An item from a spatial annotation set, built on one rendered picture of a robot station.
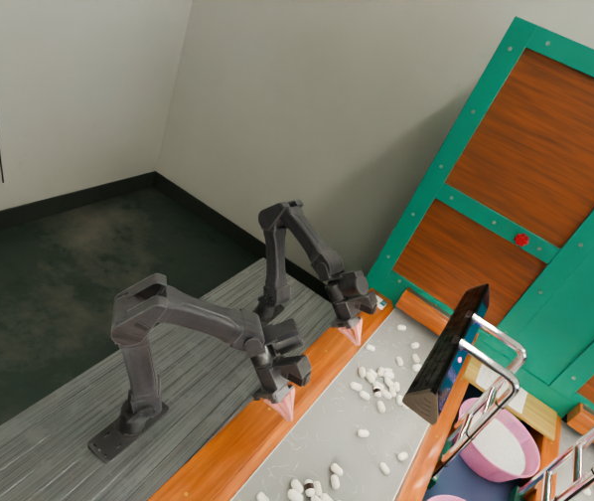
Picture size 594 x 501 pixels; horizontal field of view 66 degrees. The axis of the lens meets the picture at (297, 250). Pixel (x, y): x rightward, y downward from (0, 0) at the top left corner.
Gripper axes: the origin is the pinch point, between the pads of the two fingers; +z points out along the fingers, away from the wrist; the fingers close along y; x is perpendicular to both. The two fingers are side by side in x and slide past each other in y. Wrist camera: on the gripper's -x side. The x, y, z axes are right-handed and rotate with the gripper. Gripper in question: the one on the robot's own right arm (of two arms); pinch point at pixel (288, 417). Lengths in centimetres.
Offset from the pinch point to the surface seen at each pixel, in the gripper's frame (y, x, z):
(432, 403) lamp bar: 6.9, -32.6, 2.3
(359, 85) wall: 161, 20, -89
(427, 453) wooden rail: 28.9, -14.5, 31.2
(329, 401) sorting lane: 23.7, 6.4, 10.4
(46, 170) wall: 68, 166, -111
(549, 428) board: 73, -36, 54
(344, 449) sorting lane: 13.4, -0.5, 18.6
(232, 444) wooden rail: -9.0, 11.3, 0.8
